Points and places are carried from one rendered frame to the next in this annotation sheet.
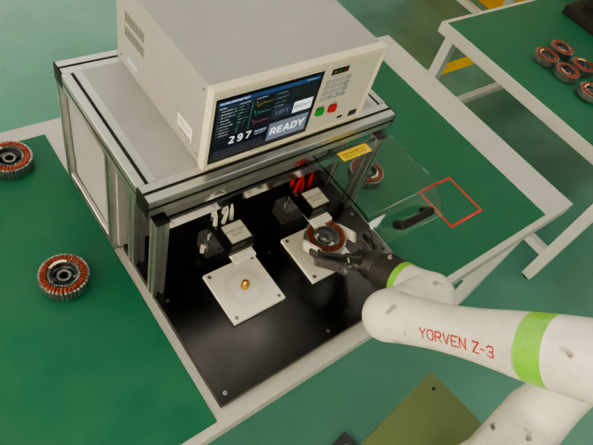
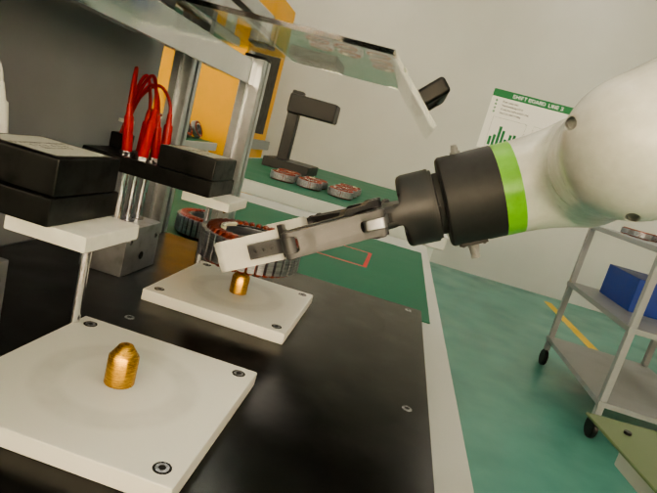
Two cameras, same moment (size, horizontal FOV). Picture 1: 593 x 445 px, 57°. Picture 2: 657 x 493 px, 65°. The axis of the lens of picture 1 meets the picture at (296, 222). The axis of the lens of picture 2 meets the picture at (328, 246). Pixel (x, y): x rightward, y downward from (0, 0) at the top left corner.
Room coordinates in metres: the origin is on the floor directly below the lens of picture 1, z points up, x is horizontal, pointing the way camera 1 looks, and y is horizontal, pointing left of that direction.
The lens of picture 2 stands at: (0.39, 0.13, 0.97)
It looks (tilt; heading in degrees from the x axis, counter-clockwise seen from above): 11 degrees down; 329
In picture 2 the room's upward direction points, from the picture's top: 16 degrees clockwise
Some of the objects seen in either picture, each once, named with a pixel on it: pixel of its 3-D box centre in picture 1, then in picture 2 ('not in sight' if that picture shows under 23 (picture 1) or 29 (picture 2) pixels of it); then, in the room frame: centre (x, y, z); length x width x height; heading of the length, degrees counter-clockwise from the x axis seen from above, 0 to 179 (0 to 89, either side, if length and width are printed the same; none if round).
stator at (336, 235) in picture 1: (325, 238); (250, 246); (0.90, -0.09, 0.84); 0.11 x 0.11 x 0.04
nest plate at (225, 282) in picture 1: (243, 287); (117, 389); (0.71, 0.06, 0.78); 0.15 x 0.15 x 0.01; 53
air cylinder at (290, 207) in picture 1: (289, 207); (122, 242); (0.99, 0.03, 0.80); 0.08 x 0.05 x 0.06; 143
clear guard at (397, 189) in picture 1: (371, 176); (304, 74); (0.98, -0.13, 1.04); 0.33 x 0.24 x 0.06; 53
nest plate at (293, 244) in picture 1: (318, 251); (236, 296); (0.91, -0.08, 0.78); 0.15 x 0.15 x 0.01; 53
